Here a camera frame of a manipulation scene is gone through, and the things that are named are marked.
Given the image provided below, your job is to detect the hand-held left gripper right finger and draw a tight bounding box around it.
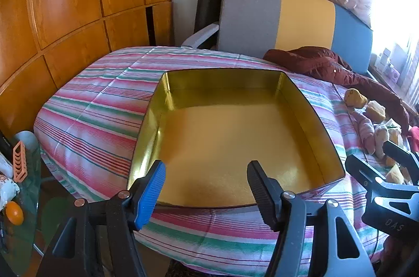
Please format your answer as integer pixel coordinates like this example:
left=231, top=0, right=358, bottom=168
left=247, top=160, right=377, bottom=277

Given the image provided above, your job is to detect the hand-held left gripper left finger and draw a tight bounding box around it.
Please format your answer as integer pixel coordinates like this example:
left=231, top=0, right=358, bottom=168
left=36, top=160, right=166, bottom=277

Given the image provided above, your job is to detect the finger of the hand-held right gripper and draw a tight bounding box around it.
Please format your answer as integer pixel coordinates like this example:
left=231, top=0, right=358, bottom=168
left=346, top=154, right=419, bottom=236
left=383, top=140, right=419, bottom=174

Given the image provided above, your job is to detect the tan sponge block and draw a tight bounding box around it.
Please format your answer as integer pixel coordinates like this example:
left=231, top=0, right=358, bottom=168
left=386, top=162, right=405, bottom=184

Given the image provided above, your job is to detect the red blanket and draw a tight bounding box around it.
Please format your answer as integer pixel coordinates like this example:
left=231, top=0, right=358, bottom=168
left=407, top=126, right=419, bottom=153

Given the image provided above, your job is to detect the pink plush cloth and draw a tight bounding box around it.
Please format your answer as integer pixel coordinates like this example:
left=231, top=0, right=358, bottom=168
left=352, top=107, right=390, bottom=160

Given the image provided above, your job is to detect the wooden window ledge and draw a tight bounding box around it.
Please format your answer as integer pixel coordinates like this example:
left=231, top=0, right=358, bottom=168
left=368, top=69, right=419, bottom=108

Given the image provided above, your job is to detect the purple box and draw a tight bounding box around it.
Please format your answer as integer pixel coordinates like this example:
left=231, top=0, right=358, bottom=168
left=388, top=66, right=401, bottom=86

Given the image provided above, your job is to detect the white box stack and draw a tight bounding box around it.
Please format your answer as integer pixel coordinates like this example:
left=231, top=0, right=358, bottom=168
left=376, top=48, right=393, bottom=75

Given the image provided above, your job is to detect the striped bed sheet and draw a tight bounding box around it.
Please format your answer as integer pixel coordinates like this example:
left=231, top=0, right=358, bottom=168
left=34, top=46, right=413, bottom=274

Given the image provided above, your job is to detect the glass side table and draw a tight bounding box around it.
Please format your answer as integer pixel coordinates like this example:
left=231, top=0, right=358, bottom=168
left=0, top=130, right=43, bottom=264

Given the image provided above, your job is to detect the maroon padded jacket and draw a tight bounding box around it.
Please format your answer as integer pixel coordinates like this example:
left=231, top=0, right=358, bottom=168
left=263, top=47, right=419, bottom=135

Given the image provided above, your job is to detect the white mug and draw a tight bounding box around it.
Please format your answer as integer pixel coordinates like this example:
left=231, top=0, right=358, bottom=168
left=15, top=131, right=39, bottom=153

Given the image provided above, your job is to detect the orange silicone rack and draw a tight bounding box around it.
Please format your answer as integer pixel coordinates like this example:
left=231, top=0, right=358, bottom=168
left=11, top=140, right=28, bottom=183

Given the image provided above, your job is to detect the orange fruit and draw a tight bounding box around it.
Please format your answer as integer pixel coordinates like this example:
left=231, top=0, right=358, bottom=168
left=6, top=201, right=24, bottom=226

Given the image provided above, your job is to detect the white crumpled wrapper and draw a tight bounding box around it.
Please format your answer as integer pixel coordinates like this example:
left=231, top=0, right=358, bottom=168
left=0, top=180, right=20, bottom=209

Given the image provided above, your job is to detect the wooden wardrobe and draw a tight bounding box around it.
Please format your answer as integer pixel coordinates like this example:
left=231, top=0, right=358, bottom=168
left=0, top=0, right=174, bottom=147

